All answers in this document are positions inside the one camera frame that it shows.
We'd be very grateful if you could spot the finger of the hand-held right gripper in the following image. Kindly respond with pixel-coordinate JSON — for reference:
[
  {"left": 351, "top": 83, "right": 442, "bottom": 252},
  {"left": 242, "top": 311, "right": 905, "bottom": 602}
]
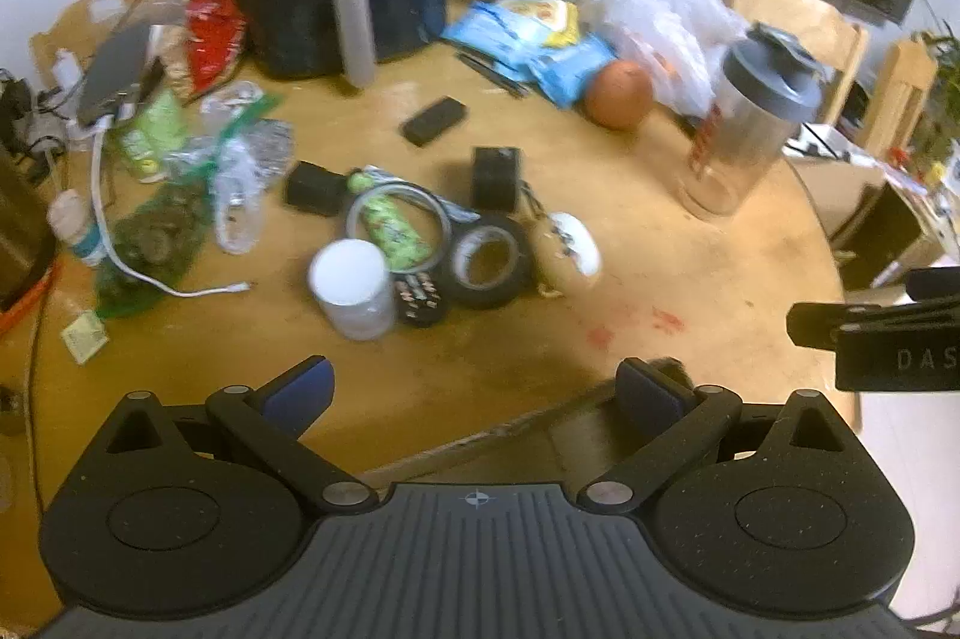
[
  {"left": 904, "top": 268, "right": 960, "bottom": 304},
  {"left": 787, "top": 301, "right": 931, "bottom": 349}
]

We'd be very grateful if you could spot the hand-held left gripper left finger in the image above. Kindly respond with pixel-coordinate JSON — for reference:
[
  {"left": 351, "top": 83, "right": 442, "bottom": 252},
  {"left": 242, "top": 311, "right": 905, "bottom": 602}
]
[{"left": 97, "top": 355, "right": 380, "bottom": 516}]

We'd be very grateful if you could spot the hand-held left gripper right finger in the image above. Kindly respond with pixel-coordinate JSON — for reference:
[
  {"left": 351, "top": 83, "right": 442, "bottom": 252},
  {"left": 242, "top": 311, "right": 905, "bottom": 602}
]
[{"left": 577, "top": 358, "right": 856, "bottom": 514}]

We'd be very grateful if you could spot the black tape roll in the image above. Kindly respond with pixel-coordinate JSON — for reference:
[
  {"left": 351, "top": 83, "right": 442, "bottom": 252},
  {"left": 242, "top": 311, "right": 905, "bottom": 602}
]
[{"left": 448, "top": 214, "right": 539, "bottom": 311}]

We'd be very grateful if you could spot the marbled grey stick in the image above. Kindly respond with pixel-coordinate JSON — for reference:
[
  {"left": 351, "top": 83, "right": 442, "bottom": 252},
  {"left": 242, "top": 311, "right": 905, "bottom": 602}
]
[{"left": 366, "top": 165, "right": 481, "bottom": 221}]

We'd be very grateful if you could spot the cardboard box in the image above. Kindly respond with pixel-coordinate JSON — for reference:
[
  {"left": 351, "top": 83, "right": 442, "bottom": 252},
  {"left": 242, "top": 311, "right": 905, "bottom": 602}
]
[{"left": 784, "top": 142, "right": 932, "bottom": 289}]

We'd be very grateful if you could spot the white jar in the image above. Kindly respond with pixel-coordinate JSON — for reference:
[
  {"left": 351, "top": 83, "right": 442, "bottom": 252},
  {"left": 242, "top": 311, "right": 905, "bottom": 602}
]
[{"left": 309, "top": 239, "right": 397, "bottom": 342}]

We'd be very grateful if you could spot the black plug with pins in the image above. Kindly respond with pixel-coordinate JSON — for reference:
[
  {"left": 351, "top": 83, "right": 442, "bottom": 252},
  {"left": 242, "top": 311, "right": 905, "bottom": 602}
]
[{"left": 393, "top": 271, "right": 452, "bottom": 328}]

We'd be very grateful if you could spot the green plant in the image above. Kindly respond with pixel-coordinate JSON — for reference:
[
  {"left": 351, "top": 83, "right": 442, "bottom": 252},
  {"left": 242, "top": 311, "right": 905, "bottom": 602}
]
[{"left": 910, "top": 30, "right": 960, "bottom": 179}]

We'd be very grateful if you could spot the green hand cream tube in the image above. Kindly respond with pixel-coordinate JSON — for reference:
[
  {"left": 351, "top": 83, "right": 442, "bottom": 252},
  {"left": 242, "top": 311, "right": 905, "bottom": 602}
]
[{"left": 347, "top": 168, "right": 437, "bottom": 270}]

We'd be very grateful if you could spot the wooden chair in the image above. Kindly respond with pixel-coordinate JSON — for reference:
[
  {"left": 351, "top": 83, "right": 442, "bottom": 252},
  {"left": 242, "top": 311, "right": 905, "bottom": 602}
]
[
  {"left": 721, "top": 0, "right": 872, "bottom": 128},
  {"left": 861, "top": 37, "right": 940, "bottom": 161}
]

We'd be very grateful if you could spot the black round adapter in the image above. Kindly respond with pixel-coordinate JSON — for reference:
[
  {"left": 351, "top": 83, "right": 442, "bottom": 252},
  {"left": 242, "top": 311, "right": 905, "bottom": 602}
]
[{"left": 283, "top": 160, "right": 351, "bottom": 217}]

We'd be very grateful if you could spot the clear shaker bottle grey lid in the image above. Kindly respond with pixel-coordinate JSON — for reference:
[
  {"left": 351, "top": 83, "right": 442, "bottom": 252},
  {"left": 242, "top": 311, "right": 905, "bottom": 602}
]
[{"left": 678, "top": 22, "right": 825, "bottom": 221}]

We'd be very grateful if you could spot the clear plastic bag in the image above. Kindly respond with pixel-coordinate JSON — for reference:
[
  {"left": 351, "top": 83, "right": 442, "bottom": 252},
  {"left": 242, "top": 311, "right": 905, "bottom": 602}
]
[{"left": 212, "top": 136, "right": 272, "bottom": 255}]

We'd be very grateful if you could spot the bag of green discs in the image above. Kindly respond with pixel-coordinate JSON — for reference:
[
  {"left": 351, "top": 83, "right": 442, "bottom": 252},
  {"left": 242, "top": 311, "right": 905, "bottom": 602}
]
[{"left": 96, "top": 187, "right": 216, "bottom": 319}]

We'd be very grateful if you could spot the small green paper sachet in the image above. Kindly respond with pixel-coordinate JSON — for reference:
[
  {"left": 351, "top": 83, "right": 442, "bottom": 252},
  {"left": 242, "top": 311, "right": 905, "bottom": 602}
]
[{"left": 62, "top": 311, "right": 107, "bottom": 362}]

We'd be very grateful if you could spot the bag of sunflower seeds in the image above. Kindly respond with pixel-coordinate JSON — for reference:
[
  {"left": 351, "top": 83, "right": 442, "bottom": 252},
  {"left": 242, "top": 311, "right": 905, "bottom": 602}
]
[{"left": 166, "top": 120, "right": 298, "bottom": 184}]

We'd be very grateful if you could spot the black cube box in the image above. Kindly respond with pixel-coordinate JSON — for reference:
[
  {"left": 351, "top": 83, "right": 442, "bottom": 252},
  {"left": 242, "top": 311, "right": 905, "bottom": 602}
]
[{"left": 472, "top": 145, "right": 521, "bottom": 215}]

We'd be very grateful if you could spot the small plastic bottle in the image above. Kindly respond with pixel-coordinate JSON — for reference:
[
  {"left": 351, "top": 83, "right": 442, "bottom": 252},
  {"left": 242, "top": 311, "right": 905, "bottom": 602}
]
[{"left": 47, "top": 190, "right": 107, "bottom": 269}]

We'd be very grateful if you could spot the orange fruit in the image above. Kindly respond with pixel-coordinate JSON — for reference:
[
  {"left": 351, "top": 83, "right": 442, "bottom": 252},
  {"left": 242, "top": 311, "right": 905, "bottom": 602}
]
[{"left": 584, "top": 59, "right": 656, "bottom": 131}]

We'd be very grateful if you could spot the flat black box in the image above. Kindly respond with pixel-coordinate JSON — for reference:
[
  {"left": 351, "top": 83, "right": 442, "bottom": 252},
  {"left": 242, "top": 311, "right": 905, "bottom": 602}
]
[{"left": 400, "top": 96, "right": 470, "bottom": 148}]

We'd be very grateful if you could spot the blue snack packet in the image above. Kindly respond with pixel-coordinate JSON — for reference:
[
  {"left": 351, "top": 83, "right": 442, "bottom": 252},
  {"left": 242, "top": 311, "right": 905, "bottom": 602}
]
[
  {"left": 527, "top": 34, "right": 621, "bottom": 109},
  {"left": 441, "top": 0, "right": 542, "bottom": 79}
]

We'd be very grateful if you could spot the large crumpled plastic bag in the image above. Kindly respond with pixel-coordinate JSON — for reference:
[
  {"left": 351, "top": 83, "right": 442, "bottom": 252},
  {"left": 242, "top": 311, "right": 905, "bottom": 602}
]
[{"left": 591, "top": 0, "right": 745, "bottom": 119}]

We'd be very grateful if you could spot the black pen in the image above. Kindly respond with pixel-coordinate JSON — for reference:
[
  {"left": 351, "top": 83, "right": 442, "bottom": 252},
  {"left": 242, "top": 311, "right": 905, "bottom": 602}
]
[{"left": 456, "top": 51, "right": 531, "bottom": 99}]

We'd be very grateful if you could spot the red snack bag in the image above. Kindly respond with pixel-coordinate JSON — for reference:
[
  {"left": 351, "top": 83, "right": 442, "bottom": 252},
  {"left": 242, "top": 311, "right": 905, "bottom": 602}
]
[{"left": 185, "top": 0, "right": 248, "bottom": 94}]

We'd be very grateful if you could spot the yellow snack packet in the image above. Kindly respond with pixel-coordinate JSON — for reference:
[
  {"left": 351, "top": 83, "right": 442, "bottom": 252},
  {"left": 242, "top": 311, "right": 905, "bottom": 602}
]
[{"left": 497, "top": 0, "right": 581, "bottom": 49}]

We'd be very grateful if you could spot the cardboard sheet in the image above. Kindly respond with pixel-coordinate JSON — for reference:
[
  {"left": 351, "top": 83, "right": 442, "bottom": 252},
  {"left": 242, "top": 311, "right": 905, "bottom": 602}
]
[{"left": 30, "top": 0, "right": 230, "bottom": 85}]

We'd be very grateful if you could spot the grey ring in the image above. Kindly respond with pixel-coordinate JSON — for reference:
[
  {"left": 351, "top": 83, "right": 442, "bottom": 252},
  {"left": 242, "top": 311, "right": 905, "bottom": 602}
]
[{"left": 345, "top": 181, "right": 455, "bottom": 274}]

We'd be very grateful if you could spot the white charging cable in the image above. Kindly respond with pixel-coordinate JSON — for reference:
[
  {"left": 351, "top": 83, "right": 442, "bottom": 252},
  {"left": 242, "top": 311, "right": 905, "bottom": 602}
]
[{"left": 88, "top": 114, "right": 253, "bottom": 300}]

